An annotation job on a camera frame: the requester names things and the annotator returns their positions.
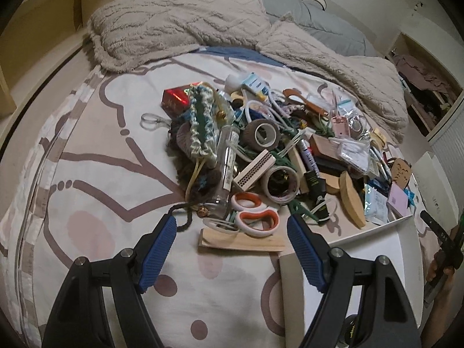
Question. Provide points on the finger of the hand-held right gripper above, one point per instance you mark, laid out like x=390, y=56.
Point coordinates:
x=437, y=228

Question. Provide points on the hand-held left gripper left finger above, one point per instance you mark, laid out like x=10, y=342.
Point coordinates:
x=159, y=252

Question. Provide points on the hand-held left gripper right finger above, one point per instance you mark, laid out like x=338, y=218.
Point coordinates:
x=303, y=257

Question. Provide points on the green clothespin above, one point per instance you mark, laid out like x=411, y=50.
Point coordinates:
x=299, y=212

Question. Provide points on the white cardboard box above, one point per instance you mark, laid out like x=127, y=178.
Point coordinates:
x=362, y=261

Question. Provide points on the person's right forearm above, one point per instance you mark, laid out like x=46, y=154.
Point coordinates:
x=437, y=321

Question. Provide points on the person's right hand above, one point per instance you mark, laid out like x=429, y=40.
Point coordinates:
x=431, y=270

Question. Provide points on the white cabinet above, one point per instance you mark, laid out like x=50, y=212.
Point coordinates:
x=435, y=185

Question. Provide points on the purple sticky note pad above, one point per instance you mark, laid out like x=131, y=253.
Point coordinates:
x=398, y=199

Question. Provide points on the orange white scissors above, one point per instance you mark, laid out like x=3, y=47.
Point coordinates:
x=253, y=217

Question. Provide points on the flat wooden strip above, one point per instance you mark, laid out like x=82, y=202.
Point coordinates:
x=239, y=243

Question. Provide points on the carved wooden plaque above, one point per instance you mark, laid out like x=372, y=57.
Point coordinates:
x=401, y=172

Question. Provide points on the light blue foil packet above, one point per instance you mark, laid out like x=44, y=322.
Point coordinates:
x=375, y=203

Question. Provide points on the black box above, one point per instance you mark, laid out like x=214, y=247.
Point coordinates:
x=312, y=183

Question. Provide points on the round wooden disc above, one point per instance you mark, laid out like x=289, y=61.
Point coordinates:
x=353, y=199

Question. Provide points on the beige tape roll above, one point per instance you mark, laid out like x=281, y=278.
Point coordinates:
x=270, y=185

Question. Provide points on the purple marker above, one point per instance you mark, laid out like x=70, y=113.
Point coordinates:
x=308, y=157

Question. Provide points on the tan rectangular block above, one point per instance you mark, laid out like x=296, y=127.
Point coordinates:
x=326, y=145

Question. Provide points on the brown tape roll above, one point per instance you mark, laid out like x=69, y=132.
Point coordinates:
x=259, y=134

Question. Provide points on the pink case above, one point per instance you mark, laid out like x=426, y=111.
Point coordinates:
x=340, y=127

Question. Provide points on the green white crochet pouch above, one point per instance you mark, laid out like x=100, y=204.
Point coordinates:
x=205, y=123

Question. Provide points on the closet shelf with clothes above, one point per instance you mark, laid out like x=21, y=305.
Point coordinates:
x=427, y=79

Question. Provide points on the red box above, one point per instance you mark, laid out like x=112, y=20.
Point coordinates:
x=176, y=101

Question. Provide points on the white cream tube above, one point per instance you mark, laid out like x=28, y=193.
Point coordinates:
x=255, y=85

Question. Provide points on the grey pillow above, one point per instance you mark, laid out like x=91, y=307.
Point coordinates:
x=322, y=25

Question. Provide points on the beige fuzzy blanket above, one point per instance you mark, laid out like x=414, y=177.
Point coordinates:
x=188, y=18

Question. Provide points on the wooden headboard shelf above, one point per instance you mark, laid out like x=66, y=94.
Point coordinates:
x=40, y=25

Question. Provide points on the round white fixture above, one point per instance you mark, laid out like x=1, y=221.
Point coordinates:
x=313, y=0

